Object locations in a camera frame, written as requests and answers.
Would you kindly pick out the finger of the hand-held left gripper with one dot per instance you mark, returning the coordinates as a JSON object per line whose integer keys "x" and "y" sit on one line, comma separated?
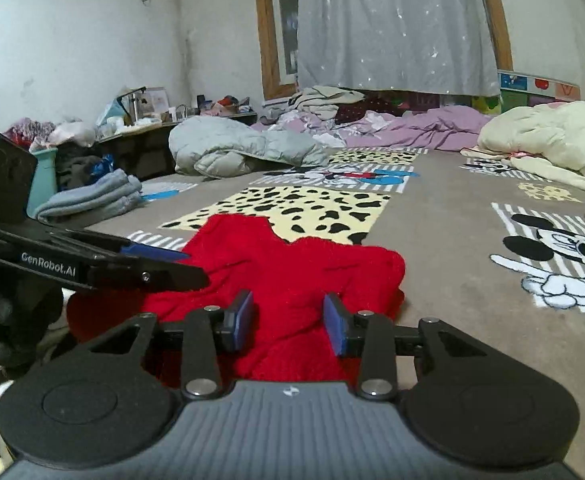
{"x": 167, "y": 276}
{"x": 142, "y": 251}

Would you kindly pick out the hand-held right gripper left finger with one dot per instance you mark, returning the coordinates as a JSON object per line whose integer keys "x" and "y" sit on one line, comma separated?
{"x": 245, "y": 321}

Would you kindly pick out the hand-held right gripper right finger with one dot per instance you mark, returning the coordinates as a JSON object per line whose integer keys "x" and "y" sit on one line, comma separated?
{"x": 333, "y": 326}

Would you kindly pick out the red sweater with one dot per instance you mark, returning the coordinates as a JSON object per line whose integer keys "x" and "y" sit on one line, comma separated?
{"x": 282, "y": 290}

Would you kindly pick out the folded grey-blue clothes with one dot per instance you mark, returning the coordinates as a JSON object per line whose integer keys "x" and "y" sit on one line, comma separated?
{"x": 92, "y": 197}

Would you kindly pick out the pile of pink white clothes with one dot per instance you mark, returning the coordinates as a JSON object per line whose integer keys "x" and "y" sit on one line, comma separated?
{"x": 52, "y": 132}

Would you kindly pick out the dark clothes heap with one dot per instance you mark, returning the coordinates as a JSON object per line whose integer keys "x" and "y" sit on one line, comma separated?
{"x": 80, "y": 167}

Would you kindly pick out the person's left hand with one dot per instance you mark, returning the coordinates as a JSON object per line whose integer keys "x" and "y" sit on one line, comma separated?
{"x": 12, "y": 320}

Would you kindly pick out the teal plastic bin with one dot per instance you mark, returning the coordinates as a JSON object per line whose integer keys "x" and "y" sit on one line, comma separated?
{"x": 42, "y": 182}

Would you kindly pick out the blue plastic bag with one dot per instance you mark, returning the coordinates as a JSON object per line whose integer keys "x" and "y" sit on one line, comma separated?
{"x": 105, "y": 164}

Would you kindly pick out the dark desk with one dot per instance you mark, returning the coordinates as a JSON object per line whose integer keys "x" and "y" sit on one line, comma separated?
{"x": 137, "y": 147}

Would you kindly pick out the cartoon printed blanket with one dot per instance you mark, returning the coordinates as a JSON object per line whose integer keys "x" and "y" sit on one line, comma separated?
{"x": 447, "y": 270}

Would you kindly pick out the grey puffer jacket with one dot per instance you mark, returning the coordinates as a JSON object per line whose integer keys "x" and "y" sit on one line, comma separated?
{"x": 232, "y": 147}

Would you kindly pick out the pile of desk clutter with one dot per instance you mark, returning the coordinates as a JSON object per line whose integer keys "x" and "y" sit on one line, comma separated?
{"x": 162, "y": 107}

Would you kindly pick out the purple quilt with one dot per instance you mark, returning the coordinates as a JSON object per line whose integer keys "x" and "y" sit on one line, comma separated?
{"x": 412, "y": 127}

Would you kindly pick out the dark red cloth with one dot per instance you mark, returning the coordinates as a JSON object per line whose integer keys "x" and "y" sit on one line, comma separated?
{"x": 367, "y": 109}

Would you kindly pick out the beige striped cloth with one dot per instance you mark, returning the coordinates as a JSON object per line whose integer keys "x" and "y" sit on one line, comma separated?
{"x": 325, "y": 97}

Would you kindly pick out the grey star-print curtain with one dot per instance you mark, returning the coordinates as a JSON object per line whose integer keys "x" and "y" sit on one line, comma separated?
{"x": 392, "y": 25}

